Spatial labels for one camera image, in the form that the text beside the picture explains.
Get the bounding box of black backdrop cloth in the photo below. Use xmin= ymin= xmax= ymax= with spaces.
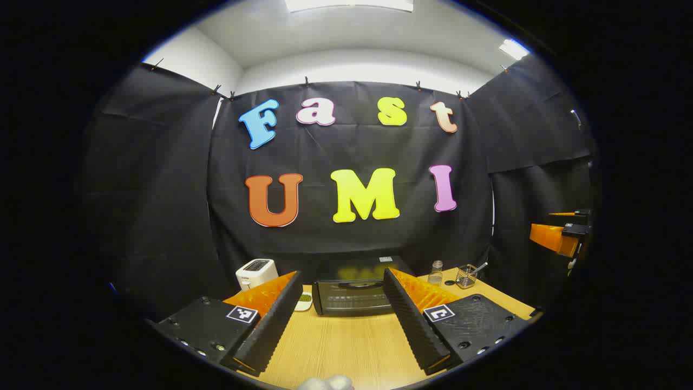
xmin=81 ymin=54 xmax=596 ymax=320

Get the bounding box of wire utensil holder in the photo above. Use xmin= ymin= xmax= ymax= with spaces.
xmin=455 ymin=264 xmax=478 ymax=289

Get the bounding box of black electric oven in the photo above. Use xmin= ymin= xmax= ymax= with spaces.
xmin=312 ymin=256 xmax=415 ymax=317

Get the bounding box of white toaster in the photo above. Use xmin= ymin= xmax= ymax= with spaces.
xmin=236 ymin=259 xmax=279 ymax=291

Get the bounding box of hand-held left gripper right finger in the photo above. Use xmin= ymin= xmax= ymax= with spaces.
xmin=383 ymin=268 xmax=531 ymax=375

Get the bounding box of ceiling light panel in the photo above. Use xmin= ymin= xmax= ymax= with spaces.
xmin=499 ymin=38 xmax=529 ymax=61

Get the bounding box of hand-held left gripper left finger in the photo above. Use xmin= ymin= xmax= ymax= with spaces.
xmin=153 ymin=271 xmax=304 ymax=375

